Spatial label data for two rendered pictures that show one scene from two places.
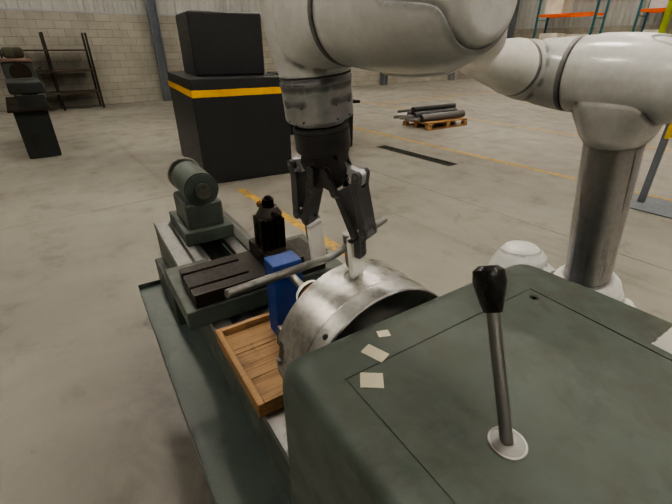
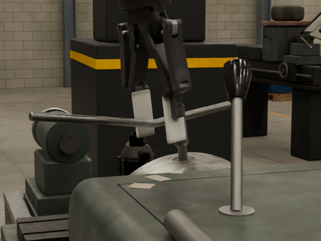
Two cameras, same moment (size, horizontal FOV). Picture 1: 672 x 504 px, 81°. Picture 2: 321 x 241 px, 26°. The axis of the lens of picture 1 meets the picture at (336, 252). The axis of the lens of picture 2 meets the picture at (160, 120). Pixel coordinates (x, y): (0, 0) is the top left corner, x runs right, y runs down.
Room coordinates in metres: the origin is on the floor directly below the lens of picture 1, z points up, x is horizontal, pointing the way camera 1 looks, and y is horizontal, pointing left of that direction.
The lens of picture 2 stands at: (-0.43, -0.26, 1.45)
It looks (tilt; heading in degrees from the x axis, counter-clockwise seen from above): 8 degrees down; 15
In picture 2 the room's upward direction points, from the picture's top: straight up
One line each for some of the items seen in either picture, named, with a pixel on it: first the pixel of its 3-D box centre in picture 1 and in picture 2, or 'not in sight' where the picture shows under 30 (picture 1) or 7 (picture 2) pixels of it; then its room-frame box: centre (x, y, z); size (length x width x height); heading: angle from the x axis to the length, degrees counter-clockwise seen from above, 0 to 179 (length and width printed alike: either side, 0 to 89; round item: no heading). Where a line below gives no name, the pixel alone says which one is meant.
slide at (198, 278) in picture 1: (254, 268); (111, 229); (1.10, 0.26, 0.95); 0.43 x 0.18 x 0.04; 123
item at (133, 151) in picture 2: (268, 210); (137, 150); (1.14, 0.21, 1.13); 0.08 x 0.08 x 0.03
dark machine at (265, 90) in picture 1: (225, 94); (144, 69); (5.92, 1.56, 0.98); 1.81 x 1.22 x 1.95; 29
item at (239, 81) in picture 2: (490, 287); (238, 80); (0.32, -0.15, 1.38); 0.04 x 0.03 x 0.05; 33
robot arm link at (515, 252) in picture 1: (516, 277); not in sight; (1.01, -0.55, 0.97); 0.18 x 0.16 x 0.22; 38
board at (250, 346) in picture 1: (300, 343); not in sight; (0.81, 0.10, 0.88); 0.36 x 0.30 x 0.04; 123
